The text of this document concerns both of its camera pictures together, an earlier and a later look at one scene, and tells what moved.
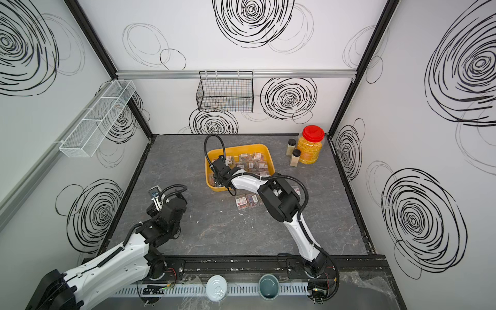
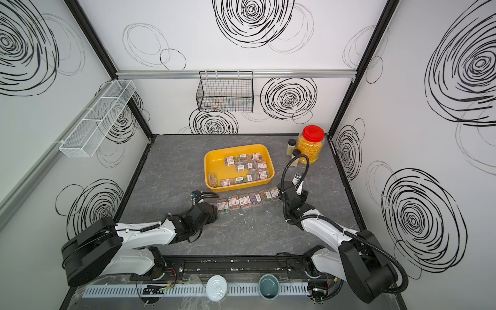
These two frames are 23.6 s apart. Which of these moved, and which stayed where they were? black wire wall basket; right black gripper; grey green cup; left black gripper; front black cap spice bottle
Moved: right black gripper; left black gripper
Stayed: front black cap spice bottle; grey green cup; black wire wall basket
